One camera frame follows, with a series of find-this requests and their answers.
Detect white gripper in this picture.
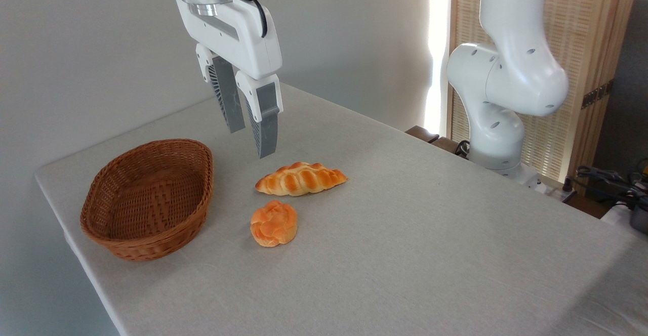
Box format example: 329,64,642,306
174,0,284,159

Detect long braided bread loaf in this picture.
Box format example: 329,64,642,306
255,162,348,197

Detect round braided bread bun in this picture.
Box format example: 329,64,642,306
250,200,298,247

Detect brown woven wicker basket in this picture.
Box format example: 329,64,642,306
80,139,214,262

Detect dark wooden furniture piece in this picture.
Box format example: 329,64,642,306
405,125,469,157

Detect grey tablecloth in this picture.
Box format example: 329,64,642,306
34,82,648,336

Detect wooden folding screen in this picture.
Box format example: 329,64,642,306
449,0,641,185

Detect black screen hinge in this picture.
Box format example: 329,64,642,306
581,79,615,109

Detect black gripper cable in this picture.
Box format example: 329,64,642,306
225,0,269,39

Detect black cable bundle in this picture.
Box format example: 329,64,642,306
562,158,648,210

